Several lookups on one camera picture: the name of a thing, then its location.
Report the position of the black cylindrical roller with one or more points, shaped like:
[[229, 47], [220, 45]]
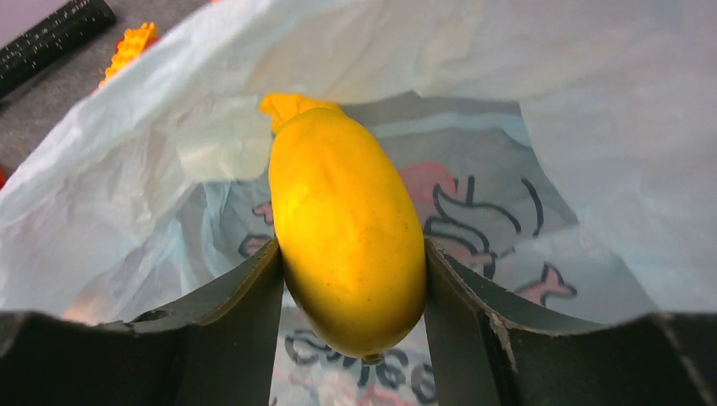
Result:
[[60, 33]]

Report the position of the light blue plastic bag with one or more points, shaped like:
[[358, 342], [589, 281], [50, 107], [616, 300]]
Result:
[[564, 150]]

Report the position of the yellow fake papaya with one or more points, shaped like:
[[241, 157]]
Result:
[[350, 238]]

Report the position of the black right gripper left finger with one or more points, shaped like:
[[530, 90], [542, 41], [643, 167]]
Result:
[[214, 346]]

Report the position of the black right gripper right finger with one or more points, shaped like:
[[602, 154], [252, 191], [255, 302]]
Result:
[[489, 346]]

